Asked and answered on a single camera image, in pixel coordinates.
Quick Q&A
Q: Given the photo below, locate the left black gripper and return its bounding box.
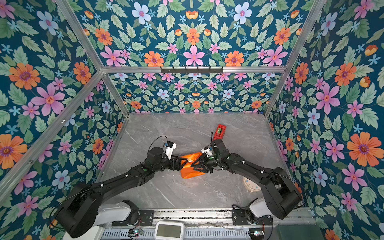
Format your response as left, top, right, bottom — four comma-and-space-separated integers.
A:
153, 154, 189, 174

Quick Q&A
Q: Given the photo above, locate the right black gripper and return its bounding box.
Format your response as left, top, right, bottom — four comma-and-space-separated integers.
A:
190, 153, 222, 173

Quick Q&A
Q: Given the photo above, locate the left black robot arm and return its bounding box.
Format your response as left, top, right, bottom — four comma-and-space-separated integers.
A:
55, 147, 188, 238

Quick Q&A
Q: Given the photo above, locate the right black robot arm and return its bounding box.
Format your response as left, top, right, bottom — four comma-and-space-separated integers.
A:
191, 139, 303, 220

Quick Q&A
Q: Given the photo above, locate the red tape dispenser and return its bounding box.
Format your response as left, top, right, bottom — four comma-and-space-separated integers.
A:
214, 124, 227, 140

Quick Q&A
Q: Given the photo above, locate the white round clock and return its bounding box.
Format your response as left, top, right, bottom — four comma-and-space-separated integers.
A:
243, 177, 261, 193

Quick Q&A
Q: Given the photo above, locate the white display device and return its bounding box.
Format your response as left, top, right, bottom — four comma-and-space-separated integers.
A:
154, 221, 185, 240

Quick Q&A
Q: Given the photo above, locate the green mat bottom right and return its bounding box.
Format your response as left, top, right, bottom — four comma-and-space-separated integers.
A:
277, 225, 325, 240

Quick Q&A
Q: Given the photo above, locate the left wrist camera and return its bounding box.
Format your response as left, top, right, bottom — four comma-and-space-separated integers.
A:
165, 141, 177, 160

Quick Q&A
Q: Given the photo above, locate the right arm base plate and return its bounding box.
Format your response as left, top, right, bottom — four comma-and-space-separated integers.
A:
231, 209, 273, 226

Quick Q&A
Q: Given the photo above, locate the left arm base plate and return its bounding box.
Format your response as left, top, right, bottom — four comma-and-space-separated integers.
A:
112, 210, 155, 227

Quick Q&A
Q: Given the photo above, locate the black hook rail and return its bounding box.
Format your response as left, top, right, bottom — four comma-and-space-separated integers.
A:
160, 67, 224, 74

